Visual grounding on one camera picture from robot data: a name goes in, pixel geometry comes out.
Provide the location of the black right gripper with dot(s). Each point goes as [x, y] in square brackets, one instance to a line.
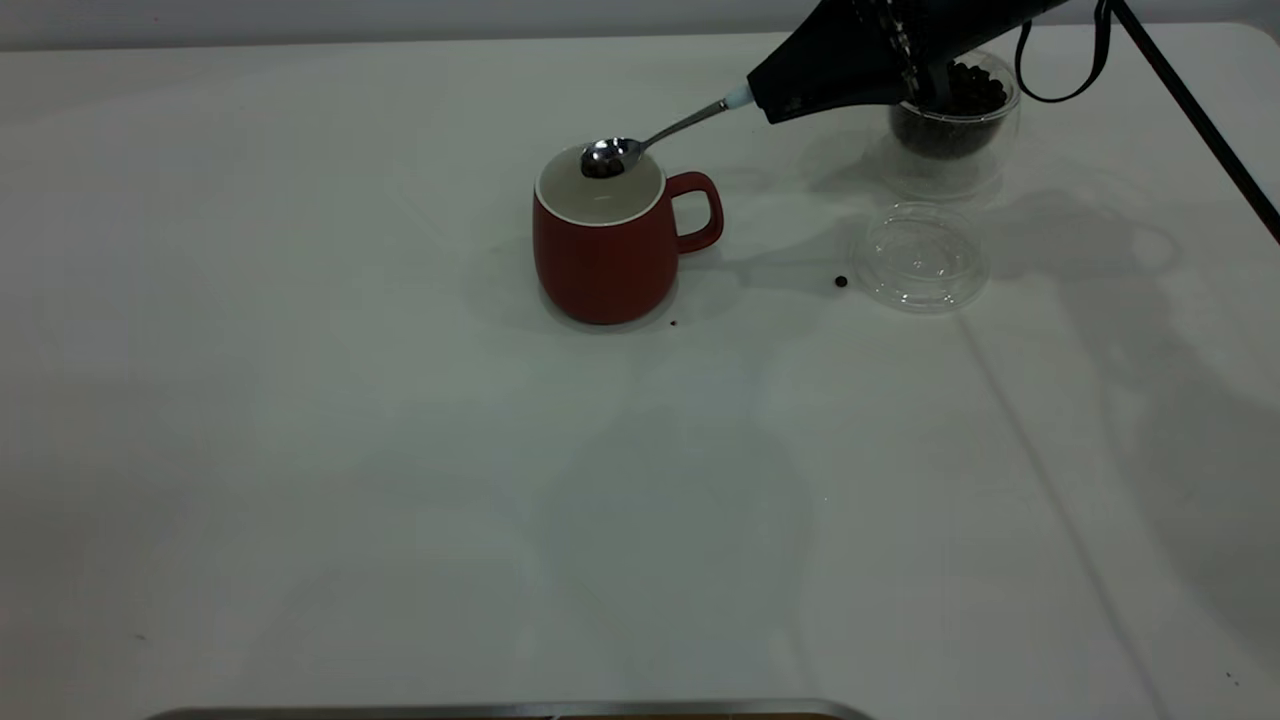
[950, 30]

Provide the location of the glass cup of coffee beans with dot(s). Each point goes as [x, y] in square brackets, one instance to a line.
[960, 135]

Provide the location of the red ceramic mug white inside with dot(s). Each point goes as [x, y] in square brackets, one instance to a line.
[600, 270]

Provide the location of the clear glass saucer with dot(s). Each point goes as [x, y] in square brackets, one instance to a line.
[920, 285]

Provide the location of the double-wall clear glass cup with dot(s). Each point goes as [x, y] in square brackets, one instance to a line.
[950, 172]

